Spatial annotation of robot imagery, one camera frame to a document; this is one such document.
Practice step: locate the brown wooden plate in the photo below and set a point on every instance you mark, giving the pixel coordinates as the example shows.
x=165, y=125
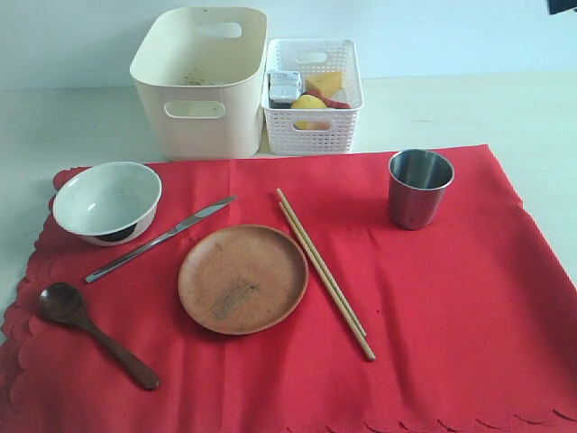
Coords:
x=242, y=279

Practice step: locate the brown egg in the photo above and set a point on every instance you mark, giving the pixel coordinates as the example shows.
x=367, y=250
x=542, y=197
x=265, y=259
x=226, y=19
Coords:
x=318, y=126

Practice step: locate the yellow lemon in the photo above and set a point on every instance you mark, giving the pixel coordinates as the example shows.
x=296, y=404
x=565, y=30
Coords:
x=306, y=102

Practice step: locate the red sausage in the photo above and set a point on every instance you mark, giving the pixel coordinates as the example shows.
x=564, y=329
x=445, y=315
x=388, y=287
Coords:
x=329, y=102

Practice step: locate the white milk carton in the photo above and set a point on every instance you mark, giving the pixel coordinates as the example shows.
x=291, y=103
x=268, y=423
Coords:
x=285, y=87

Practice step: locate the stainless steel cup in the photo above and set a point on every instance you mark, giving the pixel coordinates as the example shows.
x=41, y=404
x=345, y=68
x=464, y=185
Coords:
x=417, y=182

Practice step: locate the yellow cheese wedge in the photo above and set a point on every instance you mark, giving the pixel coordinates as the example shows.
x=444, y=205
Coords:
x=325, y=84

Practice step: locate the wooden chopstick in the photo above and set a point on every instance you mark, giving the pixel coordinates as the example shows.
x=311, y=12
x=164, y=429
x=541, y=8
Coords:
x=329, y=287
x=320, y=261

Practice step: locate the white ceramic bowl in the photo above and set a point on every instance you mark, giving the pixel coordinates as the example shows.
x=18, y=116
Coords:
x=109, y=204

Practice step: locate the dark wooden spoon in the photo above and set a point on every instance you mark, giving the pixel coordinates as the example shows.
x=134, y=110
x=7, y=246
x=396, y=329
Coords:
x=64, y=304

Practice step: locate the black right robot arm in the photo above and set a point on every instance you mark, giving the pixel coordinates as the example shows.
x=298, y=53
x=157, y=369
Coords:
x=560, y=6

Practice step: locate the white perforated plastic basket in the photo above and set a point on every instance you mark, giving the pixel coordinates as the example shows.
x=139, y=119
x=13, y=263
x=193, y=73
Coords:
x=308, y=57

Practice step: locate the silver table knife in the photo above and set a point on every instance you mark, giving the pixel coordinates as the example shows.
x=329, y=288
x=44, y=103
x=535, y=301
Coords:
x=175, y=230

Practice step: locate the cream plastic bin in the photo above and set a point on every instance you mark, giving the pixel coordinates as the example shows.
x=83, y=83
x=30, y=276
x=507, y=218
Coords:
x=199, y=74

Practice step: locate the red tablecloth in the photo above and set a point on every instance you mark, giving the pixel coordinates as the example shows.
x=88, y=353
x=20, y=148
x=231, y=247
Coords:
x=472, y=319

